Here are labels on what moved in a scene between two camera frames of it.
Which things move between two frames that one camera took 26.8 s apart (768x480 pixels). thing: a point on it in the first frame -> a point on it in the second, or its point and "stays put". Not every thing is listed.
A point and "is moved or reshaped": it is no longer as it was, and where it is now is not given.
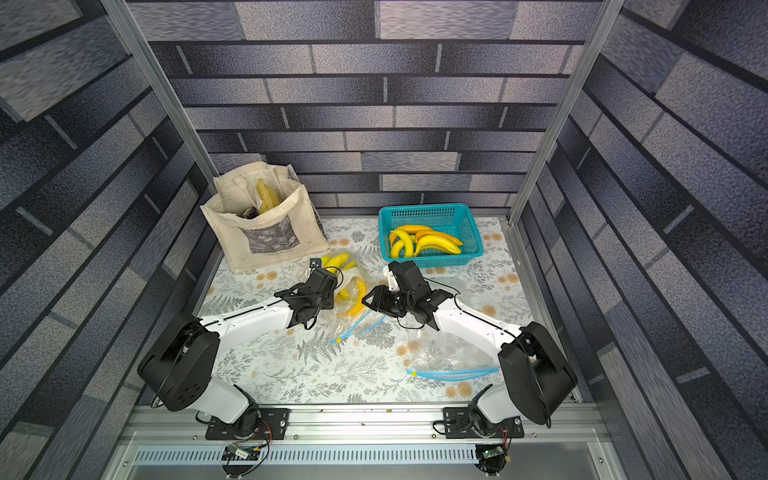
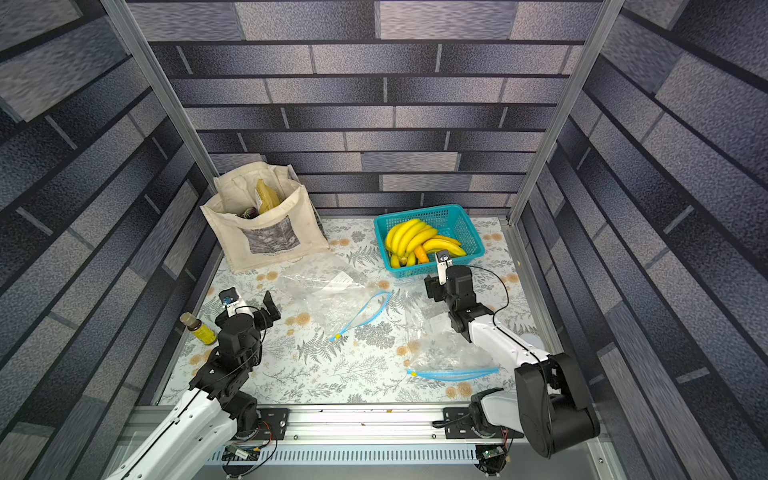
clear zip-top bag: x=356 y=277 is moved or reshaped
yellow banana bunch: x=337 y=262 -> x=402 y=239
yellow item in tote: x=269 y=196 stays put
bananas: x=408 y=241 is moved or reshaped
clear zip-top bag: x=439 y=354 stays put
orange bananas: x=344 y=296 -> x=421 y=254
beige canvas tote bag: x=293 y=229 stays put
